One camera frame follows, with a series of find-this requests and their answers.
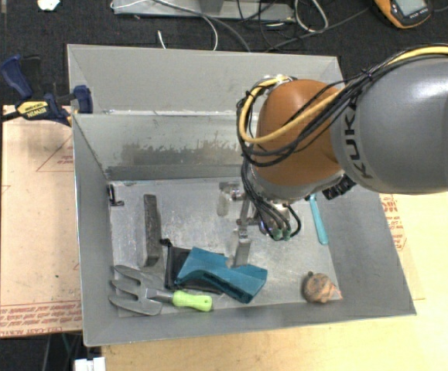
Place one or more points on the black pouch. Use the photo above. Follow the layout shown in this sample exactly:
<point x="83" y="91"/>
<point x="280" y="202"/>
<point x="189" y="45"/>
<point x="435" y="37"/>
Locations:
<point x="174" y="263"/>

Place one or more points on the light blue plastic stick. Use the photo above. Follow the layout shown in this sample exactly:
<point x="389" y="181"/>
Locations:
<point x="319" y="222"/>

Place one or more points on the dark flat block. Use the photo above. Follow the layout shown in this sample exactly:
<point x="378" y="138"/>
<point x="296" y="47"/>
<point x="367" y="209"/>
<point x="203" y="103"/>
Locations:
<point x="152" y="230"/>

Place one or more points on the grey metal bin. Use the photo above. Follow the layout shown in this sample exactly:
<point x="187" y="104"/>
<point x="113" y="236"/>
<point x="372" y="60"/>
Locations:
<point x="192" y="79"/>

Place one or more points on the teal box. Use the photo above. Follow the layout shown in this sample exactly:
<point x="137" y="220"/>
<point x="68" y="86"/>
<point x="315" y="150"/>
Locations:
<point x="223" y="274"/>

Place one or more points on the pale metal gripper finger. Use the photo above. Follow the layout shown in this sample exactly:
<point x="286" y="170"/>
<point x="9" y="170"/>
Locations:
<point x="231" y="191"/>
<point x="242" y="251"/>

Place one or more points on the brown round toy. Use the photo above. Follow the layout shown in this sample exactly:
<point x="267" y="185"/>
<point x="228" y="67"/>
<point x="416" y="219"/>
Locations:
<point x="318" y="288"/>

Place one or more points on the cardboard board with red print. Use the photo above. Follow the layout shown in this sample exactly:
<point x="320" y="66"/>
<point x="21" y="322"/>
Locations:
<point x="38" y="222"/>

